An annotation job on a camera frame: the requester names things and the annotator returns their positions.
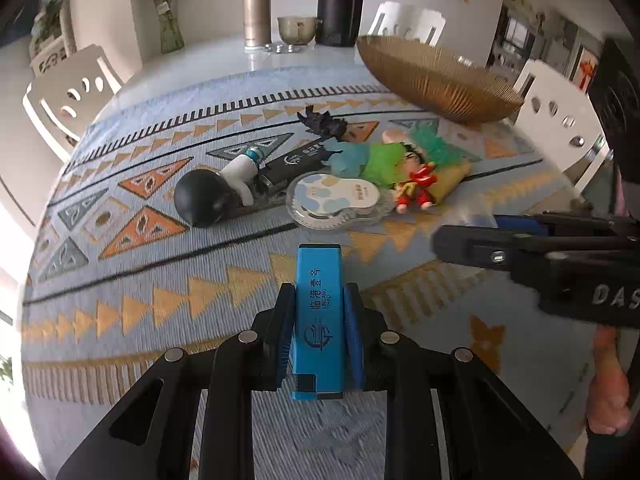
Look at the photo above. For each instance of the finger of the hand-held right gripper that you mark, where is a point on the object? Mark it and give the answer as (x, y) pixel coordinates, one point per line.
(520, 223)
(465, 247)

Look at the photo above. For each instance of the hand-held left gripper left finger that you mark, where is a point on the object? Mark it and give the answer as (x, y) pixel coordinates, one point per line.
(285, 332)

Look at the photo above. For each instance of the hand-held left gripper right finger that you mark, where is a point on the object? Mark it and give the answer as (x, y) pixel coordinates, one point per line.
(352, 335)

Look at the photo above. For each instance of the blue lighter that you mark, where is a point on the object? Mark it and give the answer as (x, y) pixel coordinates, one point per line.
(317, 300)

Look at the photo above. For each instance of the gold ribbed bowl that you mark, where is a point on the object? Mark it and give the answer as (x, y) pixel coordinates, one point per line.
(440, 85)

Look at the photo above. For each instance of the person's right hand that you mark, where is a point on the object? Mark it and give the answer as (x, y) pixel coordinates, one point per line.
(607, 390)

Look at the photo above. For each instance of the yellow cloth pouch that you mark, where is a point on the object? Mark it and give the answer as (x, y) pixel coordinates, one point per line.
(452, 180)

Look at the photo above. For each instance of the red clothed doll figure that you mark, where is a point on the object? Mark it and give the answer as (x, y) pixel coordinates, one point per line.
(420, 180)

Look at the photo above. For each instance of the patterned woven tablecloth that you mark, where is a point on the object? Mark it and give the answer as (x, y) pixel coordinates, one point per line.
(200, 270)

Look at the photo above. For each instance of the teal fuzzy toy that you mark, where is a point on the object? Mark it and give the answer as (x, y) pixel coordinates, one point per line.
(435, 145)

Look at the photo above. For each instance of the green translucent toy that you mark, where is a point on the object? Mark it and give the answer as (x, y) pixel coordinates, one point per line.
(382, 162)

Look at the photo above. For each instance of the white dining chair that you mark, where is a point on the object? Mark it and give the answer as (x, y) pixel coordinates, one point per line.
(70, 95)
(405, 20)
(555, 110)

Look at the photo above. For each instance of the clear correction tape dispenser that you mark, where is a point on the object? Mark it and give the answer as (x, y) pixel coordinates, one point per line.
(330, 197)

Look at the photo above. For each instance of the pale blue translucent toy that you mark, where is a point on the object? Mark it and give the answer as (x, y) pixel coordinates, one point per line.
(350, 157)

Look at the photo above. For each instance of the black head white figurine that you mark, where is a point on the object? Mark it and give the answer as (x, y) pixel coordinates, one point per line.
(200, 197)

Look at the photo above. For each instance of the red flower painting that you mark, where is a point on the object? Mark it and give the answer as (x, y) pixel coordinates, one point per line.
(590, 67)

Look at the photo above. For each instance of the black lighter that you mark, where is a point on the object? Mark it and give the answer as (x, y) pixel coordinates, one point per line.
(295, 160)

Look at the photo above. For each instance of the black spiky toy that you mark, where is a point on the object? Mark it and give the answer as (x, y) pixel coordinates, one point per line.
(322, 122)

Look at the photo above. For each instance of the black thermos flask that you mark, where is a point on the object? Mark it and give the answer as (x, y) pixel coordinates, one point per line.
(340, 5)

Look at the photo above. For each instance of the smoked glass cup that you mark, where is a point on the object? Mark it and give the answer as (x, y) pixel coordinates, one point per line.
(297, 30)

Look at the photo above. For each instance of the green potted plant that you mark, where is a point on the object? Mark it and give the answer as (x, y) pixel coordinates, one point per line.
(5, 372)

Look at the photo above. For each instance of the champagne thermos bottle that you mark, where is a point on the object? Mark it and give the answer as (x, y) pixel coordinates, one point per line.
(256, 15)

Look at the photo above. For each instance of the green glass vase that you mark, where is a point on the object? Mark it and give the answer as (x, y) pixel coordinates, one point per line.
(170, 30)

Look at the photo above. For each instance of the white carved cabinet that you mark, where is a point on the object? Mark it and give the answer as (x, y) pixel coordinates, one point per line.
(47, 57)

